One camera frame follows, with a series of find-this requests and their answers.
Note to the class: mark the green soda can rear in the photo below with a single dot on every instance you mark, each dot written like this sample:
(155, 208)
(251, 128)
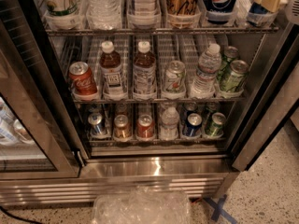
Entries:
(230, 54)

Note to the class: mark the brown tea bottle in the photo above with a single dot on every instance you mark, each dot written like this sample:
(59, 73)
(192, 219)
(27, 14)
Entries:
(144, 73)
(111, 69)

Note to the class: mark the clear water bottle middle shelf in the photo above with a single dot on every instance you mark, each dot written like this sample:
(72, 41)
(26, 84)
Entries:
(208, 66)

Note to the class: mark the stainless steel display fridge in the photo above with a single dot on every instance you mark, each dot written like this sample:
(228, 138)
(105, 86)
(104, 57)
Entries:
(201, 170)

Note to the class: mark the white diet soda can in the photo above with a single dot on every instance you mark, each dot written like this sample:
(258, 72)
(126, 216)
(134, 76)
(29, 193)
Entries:
(174, 76)

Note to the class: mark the blue tape cross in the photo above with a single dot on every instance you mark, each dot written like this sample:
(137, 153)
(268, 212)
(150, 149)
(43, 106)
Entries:
(218, 209)

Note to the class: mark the clear water bottle top shelf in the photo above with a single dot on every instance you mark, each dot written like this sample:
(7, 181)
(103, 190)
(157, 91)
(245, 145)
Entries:
(104, 14)

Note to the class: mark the orange brown can bottom shelf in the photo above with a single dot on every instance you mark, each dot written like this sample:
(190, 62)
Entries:
(122, 127)

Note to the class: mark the top wire shelf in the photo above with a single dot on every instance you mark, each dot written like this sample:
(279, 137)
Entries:
(168, 31)

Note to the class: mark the middle wire shelf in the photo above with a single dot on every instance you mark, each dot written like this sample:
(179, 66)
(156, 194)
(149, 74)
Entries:
(83, 100)

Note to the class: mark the green can bottom shelf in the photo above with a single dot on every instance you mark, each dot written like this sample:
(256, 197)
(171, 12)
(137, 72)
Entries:
(214, 125)

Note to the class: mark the clear plastic container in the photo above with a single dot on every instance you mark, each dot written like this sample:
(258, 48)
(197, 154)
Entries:
(142, 206)

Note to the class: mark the clear water bottle shelf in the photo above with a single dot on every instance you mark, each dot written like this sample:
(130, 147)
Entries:
(104, 14)
(208, 66)

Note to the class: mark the white label bottle top shelf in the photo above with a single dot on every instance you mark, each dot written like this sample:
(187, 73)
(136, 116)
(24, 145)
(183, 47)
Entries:
(143, 14)

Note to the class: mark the water bottle bottom shelf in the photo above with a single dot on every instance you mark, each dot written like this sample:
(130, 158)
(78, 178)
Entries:
(169, 124)

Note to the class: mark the blue pepsi can bottom shelf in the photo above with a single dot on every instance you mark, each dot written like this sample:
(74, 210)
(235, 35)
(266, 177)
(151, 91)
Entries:
(192, 125)

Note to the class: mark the red bull can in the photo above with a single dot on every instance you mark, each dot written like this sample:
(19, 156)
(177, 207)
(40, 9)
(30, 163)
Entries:
(258, 16)

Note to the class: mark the green soda can front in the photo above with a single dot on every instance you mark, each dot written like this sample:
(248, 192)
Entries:
(234, 76)

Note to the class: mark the brown tea bottle left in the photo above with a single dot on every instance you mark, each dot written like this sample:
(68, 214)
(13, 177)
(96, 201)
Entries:
(111, 69)

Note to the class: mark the glass fridge door left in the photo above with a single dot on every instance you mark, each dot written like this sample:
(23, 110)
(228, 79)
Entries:
(35, 91)

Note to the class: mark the red coca cola can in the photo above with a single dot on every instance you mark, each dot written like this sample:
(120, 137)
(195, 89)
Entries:
(82, 76)

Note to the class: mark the green soda can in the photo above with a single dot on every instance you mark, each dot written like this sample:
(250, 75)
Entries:
(234, 76)
(230, 54)

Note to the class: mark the open fridge door right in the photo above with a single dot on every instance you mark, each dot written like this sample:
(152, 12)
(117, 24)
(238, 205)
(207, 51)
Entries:
(283, 102)

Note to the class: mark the red can bottom shelf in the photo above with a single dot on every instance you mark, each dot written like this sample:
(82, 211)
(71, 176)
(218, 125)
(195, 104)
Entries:
(145, 126)

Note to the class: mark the brown tea bottle right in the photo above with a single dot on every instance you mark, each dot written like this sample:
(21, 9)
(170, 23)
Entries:
(144, 73)

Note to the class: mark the silver blue can bottom shelf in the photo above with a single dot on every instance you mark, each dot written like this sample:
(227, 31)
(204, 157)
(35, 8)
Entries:
(97, 122)

